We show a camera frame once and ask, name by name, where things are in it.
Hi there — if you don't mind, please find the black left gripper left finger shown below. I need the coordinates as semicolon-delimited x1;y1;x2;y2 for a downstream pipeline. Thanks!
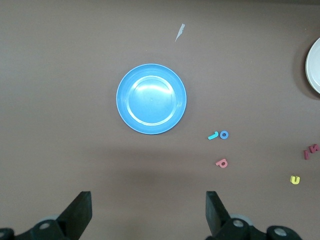
0;191;93;240

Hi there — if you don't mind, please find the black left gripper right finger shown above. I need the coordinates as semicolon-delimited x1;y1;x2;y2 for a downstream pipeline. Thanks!
205;191;304;240

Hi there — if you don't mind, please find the pink foam letter p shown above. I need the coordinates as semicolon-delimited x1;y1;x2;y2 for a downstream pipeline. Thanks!
215;158;229;169

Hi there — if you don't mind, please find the brown table cover sheet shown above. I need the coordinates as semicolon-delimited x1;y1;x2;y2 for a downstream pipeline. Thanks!
0;0;320;240

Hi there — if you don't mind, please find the blue plastic plate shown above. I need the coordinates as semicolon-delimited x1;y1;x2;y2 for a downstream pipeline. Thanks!
115;63;188;135

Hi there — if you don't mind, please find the beige plastic plate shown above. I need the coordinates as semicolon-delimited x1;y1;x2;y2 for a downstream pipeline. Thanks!
305;37;320;95

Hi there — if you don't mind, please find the grey torn tape scrap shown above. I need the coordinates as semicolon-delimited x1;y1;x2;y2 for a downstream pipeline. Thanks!
174;23;186;43

